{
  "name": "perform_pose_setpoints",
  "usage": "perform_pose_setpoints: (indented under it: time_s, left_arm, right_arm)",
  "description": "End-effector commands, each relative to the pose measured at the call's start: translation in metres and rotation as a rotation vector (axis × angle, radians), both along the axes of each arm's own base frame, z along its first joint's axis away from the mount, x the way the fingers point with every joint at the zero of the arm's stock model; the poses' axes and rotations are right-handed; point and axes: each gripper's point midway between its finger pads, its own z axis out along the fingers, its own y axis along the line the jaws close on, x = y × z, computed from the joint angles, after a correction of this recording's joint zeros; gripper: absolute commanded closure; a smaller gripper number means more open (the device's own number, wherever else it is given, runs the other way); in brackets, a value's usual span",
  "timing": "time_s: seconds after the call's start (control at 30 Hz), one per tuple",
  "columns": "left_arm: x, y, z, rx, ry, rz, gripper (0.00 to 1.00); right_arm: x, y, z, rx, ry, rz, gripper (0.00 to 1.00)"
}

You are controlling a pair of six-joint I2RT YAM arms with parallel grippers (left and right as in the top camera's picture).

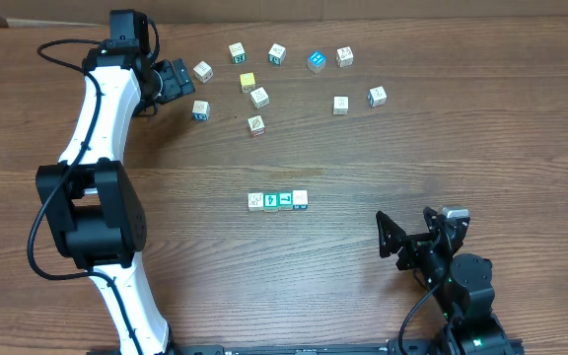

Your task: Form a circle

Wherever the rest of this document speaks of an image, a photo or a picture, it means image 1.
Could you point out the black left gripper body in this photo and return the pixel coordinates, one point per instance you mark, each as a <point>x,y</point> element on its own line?
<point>177,81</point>

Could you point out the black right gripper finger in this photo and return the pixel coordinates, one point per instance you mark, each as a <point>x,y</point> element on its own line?
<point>436,223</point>
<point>388,234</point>

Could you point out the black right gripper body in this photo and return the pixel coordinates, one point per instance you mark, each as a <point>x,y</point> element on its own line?
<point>416,239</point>

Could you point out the yellow S wooden block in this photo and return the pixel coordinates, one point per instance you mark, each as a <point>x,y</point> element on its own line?
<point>259,97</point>

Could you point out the cream umbrella block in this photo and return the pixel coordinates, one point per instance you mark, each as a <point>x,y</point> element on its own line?
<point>300,199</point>
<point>377,96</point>

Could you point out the cream block red letter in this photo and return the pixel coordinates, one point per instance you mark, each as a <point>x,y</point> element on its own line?
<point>256,126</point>

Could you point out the mint green top block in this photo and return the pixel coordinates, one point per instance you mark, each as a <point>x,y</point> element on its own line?
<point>285,200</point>

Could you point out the green top wooden block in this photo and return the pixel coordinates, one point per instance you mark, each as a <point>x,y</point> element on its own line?
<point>270,202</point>

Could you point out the green R wooden block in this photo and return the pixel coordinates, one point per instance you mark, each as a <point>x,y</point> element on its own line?
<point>255,201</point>

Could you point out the cream turtle wooden block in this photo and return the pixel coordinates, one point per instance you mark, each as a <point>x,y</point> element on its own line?
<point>340,105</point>

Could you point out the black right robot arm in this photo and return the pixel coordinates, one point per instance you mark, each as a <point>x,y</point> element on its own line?
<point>461,284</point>

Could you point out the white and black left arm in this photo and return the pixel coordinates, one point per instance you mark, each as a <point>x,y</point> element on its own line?
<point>91,206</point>

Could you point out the small cream block far left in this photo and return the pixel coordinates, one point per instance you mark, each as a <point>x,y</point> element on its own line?
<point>203,72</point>

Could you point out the blue letter cream block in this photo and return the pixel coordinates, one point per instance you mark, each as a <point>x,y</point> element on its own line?
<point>201,110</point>

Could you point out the green H wooden block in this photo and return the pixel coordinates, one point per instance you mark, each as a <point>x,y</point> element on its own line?
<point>237,52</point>

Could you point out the yellow top wooden block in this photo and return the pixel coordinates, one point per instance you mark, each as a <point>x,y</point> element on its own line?
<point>248,82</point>

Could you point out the teal letter wooden block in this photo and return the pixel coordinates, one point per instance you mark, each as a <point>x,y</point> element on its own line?
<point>276,54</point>

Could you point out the blue top wooden block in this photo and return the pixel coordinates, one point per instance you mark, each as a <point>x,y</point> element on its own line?
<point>316,61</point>

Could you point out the cream block with drawing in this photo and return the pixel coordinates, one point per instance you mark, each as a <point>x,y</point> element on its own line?
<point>344,56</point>

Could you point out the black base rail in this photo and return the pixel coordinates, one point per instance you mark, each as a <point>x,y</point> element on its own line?
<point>417,347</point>

